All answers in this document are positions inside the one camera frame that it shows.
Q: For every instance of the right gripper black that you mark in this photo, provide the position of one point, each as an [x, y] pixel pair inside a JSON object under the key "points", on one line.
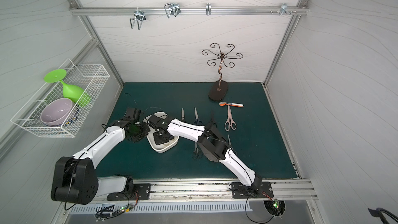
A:
{"points": [[159, 134]]}

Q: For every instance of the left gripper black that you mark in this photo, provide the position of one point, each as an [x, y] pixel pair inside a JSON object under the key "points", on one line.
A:
{"points": [[139, 130]]}

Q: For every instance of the white plastic storage box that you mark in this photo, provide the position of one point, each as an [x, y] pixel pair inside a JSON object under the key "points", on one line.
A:
{"points": [[162, 147]]}

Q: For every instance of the blue handled scissors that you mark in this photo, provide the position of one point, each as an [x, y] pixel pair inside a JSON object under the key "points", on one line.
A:
{"points": [[197, 119]]}

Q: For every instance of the grey pink handled scissors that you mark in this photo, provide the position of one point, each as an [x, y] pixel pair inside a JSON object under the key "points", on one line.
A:
{"points": [[230, 123]]}

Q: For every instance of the yellow black handled scissors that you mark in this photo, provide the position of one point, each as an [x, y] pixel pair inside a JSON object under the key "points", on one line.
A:
{"points": [[230, 143]]}

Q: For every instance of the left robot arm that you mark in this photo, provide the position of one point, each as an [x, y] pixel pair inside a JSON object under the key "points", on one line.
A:
{"points": [[75, 180]]}

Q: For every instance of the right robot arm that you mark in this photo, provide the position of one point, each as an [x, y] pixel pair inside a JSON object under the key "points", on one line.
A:
{"points": [[212, 144]]}

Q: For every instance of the green plastic goblet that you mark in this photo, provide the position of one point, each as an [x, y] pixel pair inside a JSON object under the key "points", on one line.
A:
{"points": [[75, 93]]}

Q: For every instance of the orange white spoon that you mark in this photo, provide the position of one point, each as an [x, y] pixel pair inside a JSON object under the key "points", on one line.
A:
{"points": [[231, 104]]}

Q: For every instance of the brown metal hook stand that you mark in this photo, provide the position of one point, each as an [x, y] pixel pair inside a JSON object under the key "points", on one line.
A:
{"points": [[220, 87]]}

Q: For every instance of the purple bowl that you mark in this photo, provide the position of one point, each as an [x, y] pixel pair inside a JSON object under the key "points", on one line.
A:
{"points": [[56, 112]]}

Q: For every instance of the green table mat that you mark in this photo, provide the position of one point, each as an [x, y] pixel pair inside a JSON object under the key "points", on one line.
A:
{"points": [[257, 139]]}

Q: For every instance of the metal double hook left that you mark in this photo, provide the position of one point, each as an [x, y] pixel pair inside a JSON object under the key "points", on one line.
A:
{"points": [[137, 20]]}

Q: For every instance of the metal double hook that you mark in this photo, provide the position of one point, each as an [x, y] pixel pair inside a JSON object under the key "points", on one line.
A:
{"points": [[137, 20], [172, 9]]}

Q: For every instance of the metal double hook middle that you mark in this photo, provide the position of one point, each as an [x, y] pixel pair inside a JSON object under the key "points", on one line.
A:
{"points": [[172, 9]]}

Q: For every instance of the small metal hook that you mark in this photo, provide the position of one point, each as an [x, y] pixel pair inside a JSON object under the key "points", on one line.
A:
{"points": [[208, 9]]}

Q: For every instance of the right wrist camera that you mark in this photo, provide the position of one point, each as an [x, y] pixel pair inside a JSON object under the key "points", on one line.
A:
{"points": [[155, 122]]}

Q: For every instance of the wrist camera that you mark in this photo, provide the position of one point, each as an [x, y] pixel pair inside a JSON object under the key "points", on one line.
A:
{"points": [[155, 122], [132, 115]]}

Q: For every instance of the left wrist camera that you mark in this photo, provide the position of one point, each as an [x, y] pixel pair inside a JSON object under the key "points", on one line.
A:
{"points": [[132, 115]]}

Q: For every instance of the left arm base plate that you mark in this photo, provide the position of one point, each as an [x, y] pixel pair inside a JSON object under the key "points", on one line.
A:
{"points": [[140, 191]]}

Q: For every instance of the white wire basket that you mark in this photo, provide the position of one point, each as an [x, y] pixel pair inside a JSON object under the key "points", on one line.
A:
{"points": [[91, 77]]}

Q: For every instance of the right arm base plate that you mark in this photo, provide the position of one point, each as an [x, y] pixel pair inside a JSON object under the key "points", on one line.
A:
{"points": [[240, 191]]}

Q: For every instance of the white vented cable duct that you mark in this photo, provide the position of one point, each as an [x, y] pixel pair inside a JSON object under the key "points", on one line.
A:
{"points": [[168, 207]]}

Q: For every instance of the aluminium top rail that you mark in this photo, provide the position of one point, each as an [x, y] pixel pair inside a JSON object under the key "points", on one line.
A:
{"points": [[185, 11]]}

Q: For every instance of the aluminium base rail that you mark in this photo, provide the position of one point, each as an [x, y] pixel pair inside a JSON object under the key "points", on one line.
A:
{"points": [[215, 189]]}

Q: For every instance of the metal bracket hook right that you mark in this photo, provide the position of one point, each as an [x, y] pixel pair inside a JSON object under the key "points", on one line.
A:
{"points": [[283, 11]]}

